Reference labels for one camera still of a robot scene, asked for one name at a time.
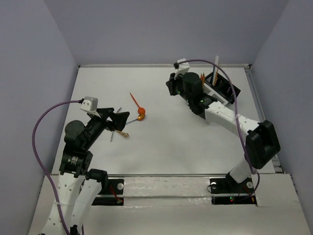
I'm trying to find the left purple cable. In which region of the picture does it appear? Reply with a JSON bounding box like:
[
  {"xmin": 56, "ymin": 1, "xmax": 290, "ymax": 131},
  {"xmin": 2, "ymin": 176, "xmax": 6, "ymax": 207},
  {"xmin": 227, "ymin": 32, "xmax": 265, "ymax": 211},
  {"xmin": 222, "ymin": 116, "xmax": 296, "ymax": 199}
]
[{"xmin": 32, "ymin": 99, "xmax": 84, "ymax": 235}]

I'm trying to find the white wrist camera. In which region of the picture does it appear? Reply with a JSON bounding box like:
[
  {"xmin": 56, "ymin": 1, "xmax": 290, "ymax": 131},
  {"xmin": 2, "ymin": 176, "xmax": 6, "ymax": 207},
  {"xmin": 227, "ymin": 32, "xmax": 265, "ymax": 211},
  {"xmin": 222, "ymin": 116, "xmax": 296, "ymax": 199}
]
[
  {"xmin": 174, "ymin": 58, "xmax": 190, "ymax": 79},
  {"xmin": 80, "ymin": 96, "xmax": 98, "ymax": 113}
]

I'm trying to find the gold metal knife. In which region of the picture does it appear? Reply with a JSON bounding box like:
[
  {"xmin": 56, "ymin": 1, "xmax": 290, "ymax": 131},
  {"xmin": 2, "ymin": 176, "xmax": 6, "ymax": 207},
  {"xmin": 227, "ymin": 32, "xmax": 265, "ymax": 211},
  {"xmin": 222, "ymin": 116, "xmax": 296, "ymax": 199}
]
[{"xmin": 202, "ymin": 73, "xmax": 205, "ymax": 87}]

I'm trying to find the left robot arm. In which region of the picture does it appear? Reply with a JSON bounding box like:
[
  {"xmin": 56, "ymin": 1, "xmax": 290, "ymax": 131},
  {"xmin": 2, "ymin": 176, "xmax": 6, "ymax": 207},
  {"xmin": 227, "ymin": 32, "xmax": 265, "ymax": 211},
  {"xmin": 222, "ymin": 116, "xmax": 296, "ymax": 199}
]
[{"xmin": 32, "ymin": 108, "xmax": 130, "ymax": 235}]

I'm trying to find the orange plastic spoon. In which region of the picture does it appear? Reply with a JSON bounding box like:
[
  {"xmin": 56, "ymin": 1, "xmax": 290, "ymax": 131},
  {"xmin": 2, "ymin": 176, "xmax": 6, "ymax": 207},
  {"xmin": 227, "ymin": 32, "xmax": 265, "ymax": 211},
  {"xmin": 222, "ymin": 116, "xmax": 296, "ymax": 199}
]
[{"xmin": 130, "ymin": 93, "xmax": 146, "ymax": 115}]

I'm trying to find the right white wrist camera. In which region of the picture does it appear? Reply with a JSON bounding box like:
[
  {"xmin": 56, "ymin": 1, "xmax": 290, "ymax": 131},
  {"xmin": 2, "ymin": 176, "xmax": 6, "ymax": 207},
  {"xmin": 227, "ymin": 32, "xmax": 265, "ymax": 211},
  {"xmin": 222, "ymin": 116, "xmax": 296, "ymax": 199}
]
[{"xmin": 174, "ymin": 58, "xmax": 190, "ymax": 79}]

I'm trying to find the gold metal spoon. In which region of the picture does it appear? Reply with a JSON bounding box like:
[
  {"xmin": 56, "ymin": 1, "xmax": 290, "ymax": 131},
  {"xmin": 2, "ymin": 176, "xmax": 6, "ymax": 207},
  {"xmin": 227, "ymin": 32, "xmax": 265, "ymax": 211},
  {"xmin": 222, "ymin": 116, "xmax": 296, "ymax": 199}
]
[{"xmin": 126, "ymin": 114, "xmax": 146, "ymax": 125}]

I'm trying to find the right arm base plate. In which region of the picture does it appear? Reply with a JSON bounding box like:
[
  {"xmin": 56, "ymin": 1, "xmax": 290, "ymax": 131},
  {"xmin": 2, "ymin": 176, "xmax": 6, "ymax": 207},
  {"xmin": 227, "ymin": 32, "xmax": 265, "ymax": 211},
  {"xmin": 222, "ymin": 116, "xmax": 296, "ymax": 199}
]
[{"xmin": 206, "ymin": 177, "xmax": 257, "ymax": 205}]

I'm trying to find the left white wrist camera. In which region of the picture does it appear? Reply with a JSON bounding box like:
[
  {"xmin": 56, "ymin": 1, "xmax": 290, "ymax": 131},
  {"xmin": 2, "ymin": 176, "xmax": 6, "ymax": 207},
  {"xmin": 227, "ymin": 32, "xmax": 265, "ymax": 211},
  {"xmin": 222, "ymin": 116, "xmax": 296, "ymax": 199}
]
[{"xmin": 80, "ymin": 96, "xmax": 98, "ymax": 113}]

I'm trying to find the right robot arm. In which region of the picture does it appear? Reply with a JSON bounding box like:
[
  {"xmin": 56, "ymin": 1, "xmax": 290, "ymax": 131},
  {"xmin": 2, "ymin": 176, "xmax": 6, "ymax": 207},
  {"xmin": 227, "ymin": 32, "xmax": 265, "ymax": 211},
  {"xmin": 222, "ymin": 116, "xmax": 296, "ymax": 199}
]
[{"xmin": 166, "ymin": 72, "xmax": 281, "ymax": 192}]

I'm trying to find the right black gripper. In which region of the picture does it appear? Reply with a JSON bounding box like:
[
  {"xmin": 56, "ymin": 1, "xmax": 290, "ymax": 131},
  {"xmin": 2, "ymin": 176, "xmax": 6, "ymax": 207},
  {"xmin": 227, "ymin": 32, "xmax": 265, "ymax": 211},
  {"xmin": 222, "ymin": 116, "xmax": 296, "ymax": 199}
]
[{"xmin": 166, "ymin": 70, "xmax": 193, "ymax": 103}]

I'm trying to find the gold metal fork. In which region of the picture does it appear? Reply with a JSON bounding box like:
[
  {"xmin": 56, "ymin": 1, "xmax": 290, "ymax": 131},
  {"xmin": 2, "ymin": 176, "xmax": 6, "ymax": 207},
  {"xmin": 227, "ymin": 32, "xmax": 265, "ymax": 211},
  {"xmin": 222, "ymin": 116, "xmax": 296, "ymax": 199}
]
[{"xmin": 117, "ymin": 130, "xmax": 129, "ymax": 138}]

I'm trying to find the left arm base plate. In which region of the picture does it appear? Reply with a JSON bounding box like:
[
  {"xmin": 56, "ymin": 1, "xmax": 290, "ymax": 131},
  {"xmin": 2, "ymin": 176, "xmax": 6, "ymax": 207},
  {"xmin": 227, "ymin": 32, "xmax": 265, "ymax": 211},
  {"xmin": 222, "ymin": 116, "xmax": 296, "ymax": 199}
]
[{"xmin": 92, "ymin": 178, "xmax": 124, "ymax": 206}]

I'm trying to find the black utensil container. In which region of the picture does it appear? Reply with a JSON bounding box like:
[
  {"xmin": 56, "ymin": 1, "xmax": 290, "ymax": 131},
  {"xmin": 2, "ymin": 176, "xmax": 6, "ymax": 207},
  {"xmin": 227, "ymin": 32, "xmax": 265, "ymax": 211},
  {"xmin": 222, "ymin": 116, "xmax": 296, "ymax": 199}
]
[{"xmin": 204, "ymin": 72, "xmax": 234, "ymax": 105}]

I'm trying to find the white utensil container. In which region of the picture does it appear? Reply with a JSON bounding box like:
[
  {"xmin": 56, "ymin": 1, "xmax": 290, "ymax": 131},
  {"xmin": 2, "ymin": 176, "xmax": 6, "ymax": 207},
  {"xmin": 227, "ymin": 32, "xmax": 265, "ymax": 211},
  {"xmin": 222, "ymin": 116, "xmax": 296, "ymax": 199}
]
[{"xmin": 203, "ymin": 81, "xmax": 229, "ymax": 106}]

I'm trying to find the gold chopstick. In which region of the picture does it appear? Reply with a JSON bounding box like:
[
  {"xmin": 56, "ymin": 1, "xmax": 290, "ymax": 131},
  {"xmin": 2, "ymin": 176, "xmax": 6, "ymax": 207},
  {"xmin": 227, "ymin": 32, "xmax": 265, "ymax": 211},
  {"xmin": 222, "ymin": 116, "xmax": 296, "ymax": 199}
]
[{"xmin": 212, "ymin": 67, "xmax": 219, "ymax": 86}]

